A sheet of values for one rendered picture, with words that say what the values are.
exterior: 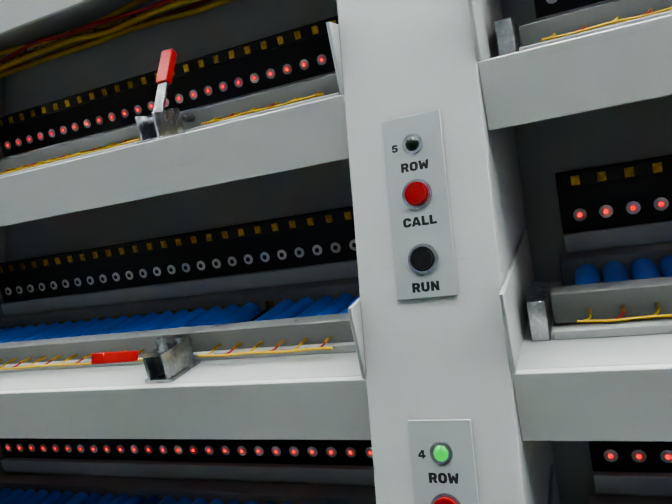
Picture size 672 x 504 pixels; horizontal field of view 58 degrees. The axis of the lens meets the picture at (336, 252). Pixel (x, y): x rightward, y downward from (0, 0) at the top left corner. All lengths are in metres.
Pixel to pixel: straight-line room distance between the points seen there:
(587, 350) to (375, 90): 0.22
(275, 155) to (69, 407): 0.28
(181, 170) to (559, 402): 0.33
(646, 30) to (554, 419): 0.24
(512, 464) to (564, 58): 0.25
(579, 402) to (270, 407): 0.21
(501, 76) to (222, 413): 0.31
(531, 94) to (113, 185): 0.35
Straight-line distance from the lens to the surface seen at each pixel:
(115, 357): 0.47
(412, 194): 0.40
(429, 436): 0.40
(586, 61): 0.41
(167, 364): 0.50
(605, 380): 0.38
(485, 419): 0.39
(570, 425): 0.40
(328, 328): 0.47
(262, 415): 0.46
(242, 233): 0.64
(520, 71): 0.41
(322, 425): 0.44
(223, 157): 0.49
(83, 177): 0.58
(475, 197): 0.39
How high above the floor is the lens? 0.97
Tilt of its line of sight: 7 degrees up
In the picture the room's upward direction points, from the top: 4 degrees counter-clockwise
